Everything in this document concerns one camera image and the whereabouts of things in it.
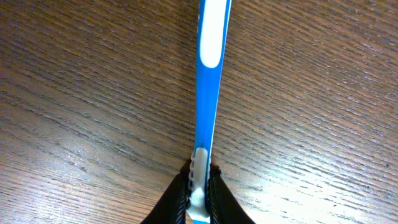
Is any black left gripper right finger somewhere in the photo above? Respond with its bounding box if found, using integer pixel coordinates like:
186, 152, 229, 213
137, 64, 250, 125
208, 164, 255, 224

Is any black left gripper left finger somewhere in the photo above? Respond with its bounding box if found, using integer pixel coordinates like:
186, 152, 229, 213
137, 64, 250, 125
141, 160, 190, 224

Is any blue white toothbrush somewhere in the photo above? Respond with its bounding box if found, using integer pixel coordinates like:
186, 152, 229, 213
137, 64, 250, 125
187, 0, 231, 223

